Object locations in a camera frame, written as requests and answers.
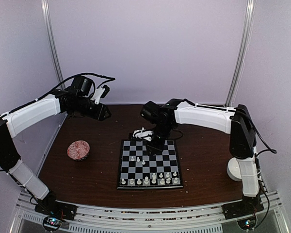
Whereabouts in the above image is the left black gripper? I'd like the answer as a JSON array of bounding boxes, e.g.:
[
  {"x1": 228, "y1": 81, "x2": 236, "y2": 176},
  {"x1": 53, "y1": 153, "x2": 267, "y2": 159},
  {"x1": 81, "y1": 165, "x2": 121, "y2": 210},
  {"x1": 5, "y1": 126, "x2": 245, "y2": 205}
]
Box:
[{"x1": 70, "y1": 96, "x2": 111, "y2": 121}]

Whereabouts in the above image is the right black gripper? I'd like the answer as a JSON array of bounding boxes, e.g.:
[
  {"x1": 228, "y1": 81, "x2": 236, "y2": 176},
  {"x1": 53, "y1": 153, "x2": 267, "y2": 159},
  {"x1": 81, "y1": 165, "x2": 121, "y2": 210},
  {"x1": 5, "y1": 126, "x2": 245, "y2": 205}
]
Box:
[{"x1": 145, "y1": 123, "x2": 173, "y2": 157}]

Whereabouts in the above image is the black grey chessboard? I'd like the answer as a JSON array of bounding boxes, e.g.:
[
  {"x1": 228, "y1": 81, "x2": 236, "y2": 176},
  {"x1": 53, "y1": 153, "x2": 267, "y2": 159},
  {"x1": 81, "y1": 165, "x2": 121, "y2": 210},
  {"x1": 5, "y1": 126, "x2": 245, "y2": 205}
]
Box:
[{"x1": 117, "y1": 140, "x2": 184, "y2": 190}]

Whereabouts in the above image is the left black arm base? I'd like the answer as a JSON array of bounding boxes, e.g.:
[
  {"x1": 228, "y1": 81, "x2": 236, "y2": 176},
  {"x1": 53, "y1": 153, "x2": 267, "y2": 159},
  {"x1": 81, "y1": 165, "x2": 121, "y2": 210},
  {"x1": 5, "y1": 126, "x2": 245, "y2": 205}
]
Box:
[{"x1": 34, "y1": 199, "x2": 77, "y2": 233}]

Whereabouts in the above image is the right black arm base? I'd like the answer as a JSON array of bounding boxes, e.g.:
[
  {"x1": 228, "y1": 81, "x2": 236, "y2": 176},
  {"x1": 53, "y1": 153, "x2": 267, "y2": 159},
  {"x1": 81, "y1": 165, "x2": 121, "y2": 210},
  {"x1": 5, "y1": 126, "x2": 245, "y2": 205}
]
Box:
[{"x1": 222, "y1": 194, "x2": 264, "y2": 231}]

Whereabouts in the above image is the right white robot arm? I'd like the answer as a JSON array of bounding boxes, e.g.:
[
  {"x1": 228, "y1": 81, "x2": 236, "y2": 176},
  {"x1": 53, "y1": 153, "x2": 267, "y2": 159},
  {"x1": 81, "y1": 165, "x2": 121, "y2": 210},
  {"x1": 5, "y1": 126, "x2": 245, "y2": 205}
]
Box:
[{"x1": 133, "y1": 99, "x2": 259, "y2": 215}]

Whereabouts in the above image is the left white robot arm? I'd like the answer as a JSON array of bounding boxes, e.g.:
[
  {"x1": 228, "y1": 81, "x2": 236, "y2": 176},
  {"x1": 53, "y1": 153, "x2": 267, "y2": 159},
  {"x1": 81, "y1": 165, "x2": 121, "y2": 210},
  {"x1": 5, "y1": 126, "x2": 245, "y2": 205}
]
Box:
[{"x1": 0, "y1": 73, "x2": 114, "y2": 216}]

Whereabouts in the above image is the red patterned bowl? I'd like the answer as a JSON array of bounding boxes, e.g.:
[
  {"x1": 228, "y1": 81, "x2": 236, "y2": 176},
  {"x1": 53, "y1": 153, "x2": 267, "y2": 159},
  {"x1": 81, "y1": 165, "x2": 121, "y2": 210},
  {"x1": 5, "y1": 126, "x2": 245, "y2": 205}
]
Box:
[{"x1": 67, "y1": 140, "x2": 90, "y2": 162}]

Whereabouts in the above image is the white bowl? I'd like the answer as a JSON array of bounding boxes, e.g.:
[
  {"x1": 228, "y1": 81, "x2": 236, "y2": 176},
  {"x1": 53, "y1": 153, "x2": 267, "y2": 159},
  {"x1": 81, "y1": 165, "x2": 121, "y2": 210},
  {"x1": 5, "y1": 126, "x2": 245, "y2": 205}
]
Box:
[{"x1": 227, "y1": 158, "x2": 242, "y2": 182}]

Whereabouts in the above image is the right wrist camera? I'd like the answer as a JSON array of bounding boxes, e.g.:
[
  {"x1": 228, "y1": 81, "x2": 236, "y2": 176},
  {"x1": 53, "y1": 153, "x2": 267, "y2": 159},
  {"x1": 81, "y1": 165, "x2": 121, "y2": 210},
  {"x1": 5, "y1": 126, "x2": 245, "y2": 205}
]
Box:
[{"x1": 129, "y1": 127, "x2": 153, "y2": 142}]

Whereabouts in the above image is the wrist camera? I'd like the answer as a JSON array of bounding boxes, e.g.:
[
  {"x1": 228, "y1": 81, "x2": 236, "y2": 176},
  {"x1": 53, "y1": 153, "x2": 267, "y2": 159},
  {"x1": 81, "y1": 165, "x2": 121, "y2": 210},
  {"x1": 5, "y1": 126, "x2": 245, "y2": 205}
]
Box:
[
  {"x1": 129, "y1": 127, "x2": 153, "y2": 142},
  {"x1": 92, "y1": 85, "x2": 110, "y2": 104}
]

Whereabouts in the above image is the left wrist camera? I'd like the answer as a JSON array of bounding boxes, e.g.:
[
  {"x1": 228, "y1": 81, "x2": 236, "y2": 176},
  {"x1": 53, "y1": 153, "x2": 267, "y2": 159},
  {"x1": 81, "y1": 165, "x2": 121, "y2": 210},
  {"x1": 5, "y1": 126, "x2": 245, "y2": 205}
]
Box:
[{"x1": 92, "y1": 85, "x2": 110, "y2": 104}]

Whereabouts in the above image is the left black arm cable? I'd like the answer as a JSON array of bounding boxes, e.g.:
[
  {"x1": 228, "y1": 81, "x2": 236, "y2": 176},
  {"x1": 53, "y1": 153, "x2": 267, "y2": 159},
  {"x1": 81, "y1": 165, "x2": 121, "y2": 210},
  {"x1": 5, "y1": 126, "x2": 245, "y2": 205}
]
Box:
[{"x1": 33, "y1": 72, "x2": 116, "y2": 101}]

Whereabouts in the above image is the left aluminium frame post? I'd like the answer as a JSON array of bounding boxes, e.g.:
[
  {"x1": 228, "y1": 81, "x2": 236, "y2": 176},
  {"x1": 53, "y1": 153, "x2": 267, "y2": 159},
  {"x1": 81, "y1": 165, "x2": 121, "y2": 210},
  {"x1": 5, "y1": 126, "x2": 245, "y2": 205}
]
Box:
[{"x1": 41, "y1": 0, "x2": 66, "y2": 90}]

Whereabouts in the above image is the aluminium frame post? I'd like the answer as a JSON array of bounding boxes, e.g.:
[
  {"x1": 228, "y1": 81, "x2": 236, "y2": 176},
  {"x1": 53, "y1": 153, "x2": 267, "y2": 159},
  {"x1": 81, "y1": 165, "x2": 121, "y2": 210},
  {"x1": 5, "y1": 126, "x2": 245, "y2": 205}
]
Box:
[
  {"x1": 41, "y1": 0, "x2": 66, "y2": 90},
  {"x1": 225, "y1": 0, "x2": 256, "y2": 107}
]

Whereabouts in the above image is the right aluminium frame post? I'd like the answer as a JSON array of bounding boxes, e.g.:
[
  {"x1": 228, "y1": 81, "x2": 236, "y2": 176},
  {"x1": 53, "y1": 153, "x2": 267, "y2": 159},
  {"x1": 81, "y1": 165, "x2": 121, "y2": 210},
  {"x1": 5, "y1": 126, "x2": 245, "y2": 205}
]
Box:
[{"x1": 225, "y1": 0, "x2": 256, "y2": 107}]

